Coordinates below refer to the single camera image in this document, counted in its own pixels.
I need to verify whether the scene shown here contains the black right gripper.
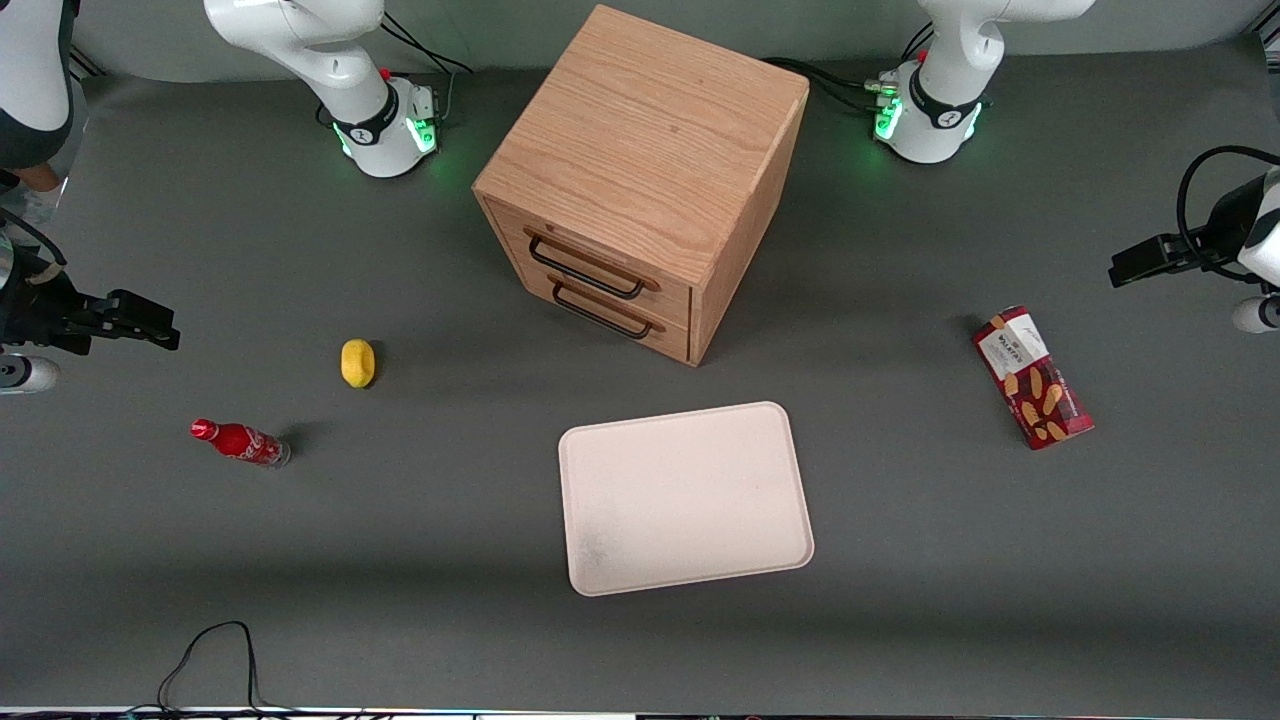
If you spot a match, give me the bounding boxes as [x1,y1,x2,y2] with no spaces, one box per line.
[0,268,182,357]

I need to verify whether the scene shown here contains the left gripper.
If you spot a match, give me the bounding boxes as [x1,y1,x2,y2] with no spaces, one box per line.
[1108,175,1267,291]

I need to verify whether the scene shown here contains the red tartan cookie box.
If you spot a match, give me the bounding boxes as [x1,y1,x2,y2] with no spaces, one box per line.
[972,305,1095,452]

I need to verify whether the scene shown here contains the beige rectangular plastic tray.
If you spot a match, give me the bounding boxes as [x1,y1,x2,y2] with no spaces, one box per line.
[557,400,816,598]

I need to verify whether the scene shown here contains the red cola bottle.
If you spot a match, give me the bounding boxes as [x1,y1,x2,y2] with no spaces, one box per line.
[190,418,292,470]

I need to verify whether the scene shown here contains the yellow lemon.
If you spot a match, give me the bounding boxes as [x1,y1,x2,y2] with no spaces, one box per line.
[340,338,378,390]

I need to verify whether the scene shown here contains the wooden drawer front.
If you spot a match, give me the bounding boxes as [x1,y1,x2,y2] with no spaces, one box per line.
[502,260,693,365]
[486,198,695,327]

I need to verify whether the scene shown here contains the wooden two-drawer cabinet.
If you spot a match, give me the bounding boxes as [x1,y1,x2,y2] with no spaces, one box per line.
[472,3,811,368]

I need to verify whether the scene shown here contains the black right arm wrist cable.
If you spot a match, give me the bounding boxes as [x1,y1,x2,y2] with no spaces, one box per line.
[0,208,69,269]

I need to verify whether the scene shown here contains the black looped table cable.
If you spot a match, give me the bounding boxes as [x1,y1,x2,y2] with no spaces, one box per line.
[153,620,306,717]

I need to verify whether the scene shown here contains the black left arm base cable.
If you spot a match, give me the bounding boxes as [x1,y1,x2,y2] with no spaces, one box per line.
[763,20,936,117]

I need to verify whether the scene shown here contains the black arm base cable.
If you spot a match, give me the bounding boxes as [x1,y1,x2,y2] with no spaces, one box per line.
[763,20,936,117]
[380,10,477,126]

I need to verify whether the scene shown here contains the black right arm base cable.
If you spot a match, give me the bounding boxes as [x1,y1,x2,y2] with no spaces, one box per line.
[380,10,477,126]

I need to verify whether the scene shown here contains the black metal drawer handle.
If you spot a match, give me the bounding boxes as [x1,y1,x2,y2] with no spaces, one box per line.
[549,274,667,341]
[526,228,662,301]

